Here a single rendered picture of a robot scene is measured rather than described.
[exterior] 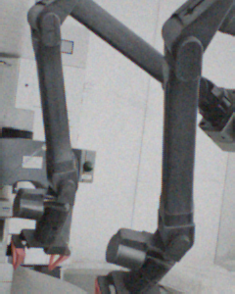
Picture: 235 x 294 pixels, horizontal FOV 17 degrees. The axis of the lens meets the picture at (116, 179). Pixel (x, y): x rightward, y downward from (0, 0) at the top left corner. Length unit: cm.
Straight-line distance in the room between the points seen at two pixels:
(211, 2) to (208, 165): 627
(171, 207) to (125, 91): 554
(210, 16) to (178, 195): 34
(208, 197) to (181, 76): 629
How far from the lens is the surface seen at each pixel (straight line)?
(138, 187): 709
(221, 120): 194
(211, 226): 763
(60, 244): 194
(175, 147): 137
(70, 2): 175
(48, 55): 176
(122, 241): 147
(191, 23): 127
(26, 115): 210
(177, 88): 132
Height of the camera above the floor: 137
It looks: 3 degrees down
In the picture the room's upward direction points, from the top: 7 degrees clockwise
